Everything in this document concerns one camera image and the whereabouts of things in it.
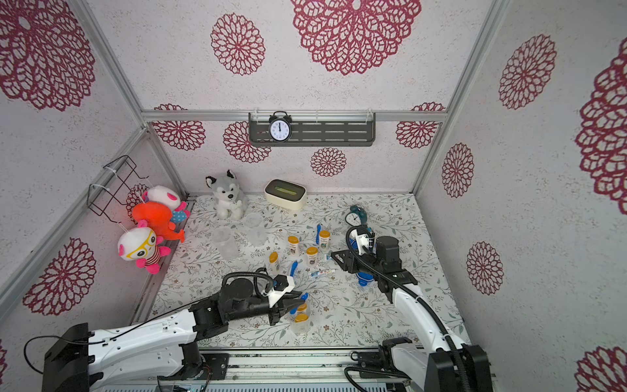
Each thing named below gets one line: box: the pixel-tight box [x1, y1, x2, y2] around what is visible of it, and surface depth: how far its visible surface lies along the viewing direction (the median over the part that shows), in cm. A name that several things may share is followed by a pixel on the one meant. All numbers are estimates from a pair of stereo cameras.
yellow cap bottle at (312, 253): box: [306, 246, 320, 268], surface depth 91 cm
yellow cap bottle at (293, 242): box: [287, 235, 300, 258], surface depth 96 cm
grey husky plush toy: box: [205, 169, 247, 221], surface depth 102 cm
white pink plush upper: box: [142, 185, 192, 220], surface depth 97 cm
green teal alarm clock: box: [344, 204, 368, 228], surface depth 107 cm
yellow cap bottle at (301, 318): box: [294, 313, 309, 323], surface depth 73 cm
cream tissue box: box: [263, 178, 307, 210], surface depth 116 cm
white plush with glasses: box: [117, 218, 172, 275], surface depth 83 cm
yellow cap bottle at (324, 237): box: [319, 230, 331, 252], surface depth 99 cm
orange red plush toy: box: [131, 200, 186, 243], surface depth 92 cm
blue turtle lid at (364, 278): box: [355, 271, 374, 287], surface depth 94 cm
